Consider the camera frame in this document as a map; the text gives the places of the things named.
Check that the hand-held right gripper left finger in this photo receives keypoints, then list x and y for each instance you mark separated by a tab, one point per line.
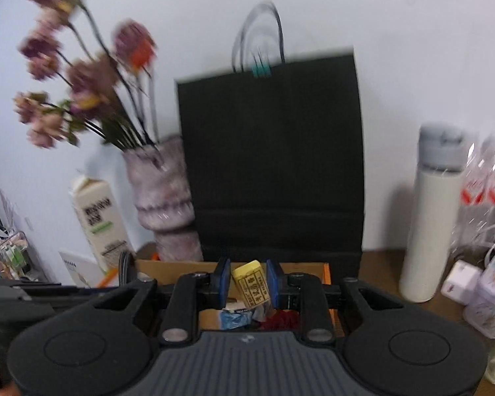
222	282

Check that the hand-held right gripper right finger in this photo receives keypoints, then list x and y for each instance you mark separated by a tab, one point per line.
274	283

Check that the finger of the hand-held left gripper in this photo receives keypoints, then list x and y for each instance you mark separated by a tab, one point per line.
126	268

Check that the small yellow packet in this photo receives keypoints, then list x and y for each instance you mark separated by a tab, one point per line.
249	284

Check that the red candy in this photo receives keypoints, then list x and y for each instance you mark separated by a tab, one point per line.
282	321

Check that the blue snack packet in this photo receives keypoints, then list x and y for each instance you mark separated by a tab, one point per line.
235	321

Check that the red cardboard box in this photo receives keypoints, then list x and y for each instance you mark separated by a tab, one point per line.
177	267

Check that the white desk calendar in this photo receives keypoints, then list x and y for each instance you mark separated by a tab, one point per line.
82	270

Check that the clear desk organizer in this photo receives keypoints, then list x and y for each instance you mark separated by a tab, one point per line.
8	251

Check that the white green milk carton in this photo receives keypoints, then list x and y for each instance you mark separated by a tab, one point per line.
99	222

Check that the mottled purple ceramic vase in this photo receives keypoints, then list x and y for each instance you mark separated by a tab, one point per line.
161	198

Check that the black paper bag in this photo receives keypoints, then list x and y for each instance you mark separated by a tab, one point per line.
272	152

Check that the white thermos bottle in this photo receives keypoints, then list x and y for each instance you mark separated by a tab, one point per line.
429	214

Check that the white charger block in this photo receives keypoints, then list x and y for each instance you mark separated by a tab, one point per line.
462	282

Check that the flower bouquet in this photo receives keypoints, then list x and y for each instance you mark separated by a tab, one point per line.
90	74

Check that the white printed tin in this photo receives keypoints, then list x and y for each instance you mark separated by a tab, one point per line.
491	297

